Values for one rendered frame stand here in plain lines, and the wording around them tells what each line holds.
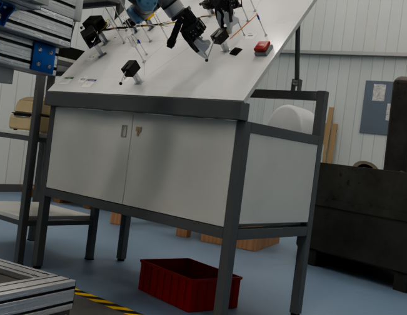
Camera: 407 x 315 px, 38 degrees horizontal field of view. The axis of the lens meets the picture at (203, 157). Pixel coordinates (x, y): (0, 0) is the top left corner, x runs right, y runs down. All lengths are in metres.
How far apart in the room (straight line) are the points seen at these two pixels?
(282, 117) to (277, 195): 4.84
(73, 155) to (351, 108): 8.68
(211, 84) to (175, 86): 0.17
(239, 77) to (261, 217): 0.55
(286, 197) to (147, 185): 0.57
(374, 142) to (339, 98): 1.06
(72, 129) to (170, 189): 0.69
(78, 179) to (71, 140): 0.19
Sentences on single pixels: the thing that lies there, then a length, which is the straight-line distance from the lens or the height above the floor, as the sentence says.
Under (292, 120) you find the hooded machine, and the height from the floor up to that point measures 1.17.
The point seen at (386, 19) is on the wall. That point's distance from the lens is 11.28.
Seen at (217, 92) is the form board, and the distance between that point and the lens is 2.24.
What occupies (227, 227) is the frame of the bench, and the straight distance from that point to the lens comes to 2.18.
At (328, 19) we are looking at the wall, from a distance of 11.57.
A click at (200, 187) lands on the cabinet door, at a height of 0.53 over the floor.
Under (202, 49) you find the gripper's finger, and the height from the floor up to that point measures 1.07.
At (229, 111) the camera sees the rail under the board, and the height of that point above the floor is 0.83.
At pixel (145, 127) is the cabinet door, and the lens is 2.48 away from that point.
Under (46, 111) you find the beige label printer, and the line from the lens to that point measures 3.13.
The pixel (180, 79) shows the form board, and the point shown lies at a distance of 2.43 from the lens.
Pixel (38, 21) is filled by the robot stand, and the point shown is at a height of 0.98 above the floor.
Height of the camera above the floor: 0.67
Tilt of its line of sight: 1 degrees down
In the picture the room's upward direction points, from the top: 7 degrees clockwise
